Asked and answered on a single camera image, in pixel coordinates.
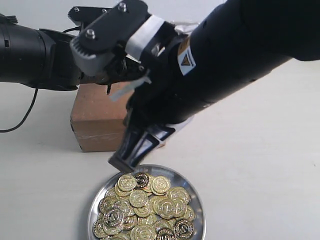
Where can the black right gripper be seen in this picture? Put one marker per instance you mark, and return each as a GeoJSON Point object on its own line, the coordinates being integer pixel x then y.
{"type": "Point", "coordinates": [149, 96]}

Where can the brown cardboard slotted box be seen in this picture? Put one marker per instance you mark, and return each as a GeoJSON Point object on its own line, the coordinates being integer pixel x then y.
{"type": "Point", "coordinates": [96, 120]}

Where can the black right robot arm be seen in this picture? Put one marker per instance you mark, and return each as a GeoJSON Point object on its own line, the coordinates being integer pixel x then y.
{"type": "Point", "coordinates": [239, 42]}

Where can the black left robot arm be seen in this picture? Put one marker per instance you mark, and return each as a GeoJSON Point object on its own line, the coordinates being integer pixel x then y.
{"type": "Point", "coordinates": [39, 58]}

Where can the gold coin top middle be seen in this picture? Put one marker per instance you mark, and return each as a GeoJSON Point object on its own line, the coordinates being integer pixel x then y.
{"type": "Point", "coordinates": [142, 180]}

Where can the gold coin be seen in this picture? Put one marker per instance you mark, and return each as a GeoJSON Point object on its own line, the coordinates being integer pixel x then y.
{"type": "Point", "coordinates": [126, 183]}
{"type": "Point", "coordinates": [113, 217]}
{"type": "Point", "coordinates": [138, 198]}
{"type": "Point", "coordinates": [184, 229]}
{"type": "Point", "coordinates": [142, 180]}
{"type": "Point", "coordinates": [160, 185]}
{"type": "Point", "coordinates": [166, 208]}

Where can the gold coin top left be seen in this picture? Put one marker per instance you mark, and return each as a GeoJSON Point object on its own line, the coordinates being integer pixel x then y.
{"type": "Point", "coordinates": [126, 183]}

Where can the gold coin top right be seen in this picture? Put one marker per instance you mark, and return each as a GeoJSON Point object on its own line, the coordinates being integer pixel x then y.
{"type": "Point", "coordinates": [160, 185]}

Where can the round steel plate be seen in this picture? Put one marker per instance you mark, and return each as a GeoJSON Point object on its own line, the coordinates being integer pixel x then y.
{"type": "Point", "coordinates": [177, 180]}

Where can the gold coin right centre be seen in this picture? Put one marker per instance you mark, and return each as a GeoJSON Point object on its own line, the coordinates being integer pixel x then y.
{"type": "Point", "coordinates": [166, 208]}

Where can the gold coin left centre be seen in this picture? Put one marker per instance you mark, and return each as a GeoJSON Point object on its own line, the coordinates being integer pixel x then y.
{"type": "Point", "coordinates": [113, 217]}

